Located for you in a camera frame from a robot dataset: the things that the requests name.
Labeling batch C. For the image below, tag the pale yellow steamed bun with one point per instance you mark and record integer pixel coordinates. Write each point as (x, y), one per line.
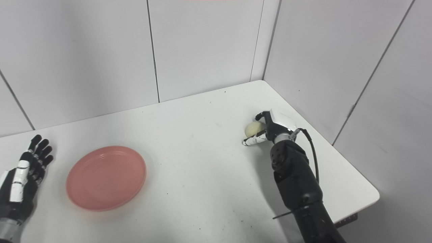
(254, 129)

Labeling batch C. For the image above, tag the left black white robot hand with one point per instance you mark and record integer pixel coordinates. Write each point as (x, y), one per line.
(20, 192)

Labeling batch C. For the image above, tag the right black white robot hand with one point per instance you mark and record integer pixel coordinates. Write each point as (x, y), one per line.
(277, 126)

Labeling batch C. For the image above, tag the dark table edge bracket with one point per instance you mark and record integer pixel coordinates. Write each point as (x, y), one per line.
(347, 221)

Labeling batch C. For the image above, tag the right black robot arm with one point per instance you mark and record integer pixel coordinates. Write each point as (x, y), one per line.
(297, 189)

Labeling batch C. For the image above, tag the pink round plate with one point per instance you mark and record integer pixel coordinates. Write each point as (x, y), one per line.
(106, 178)

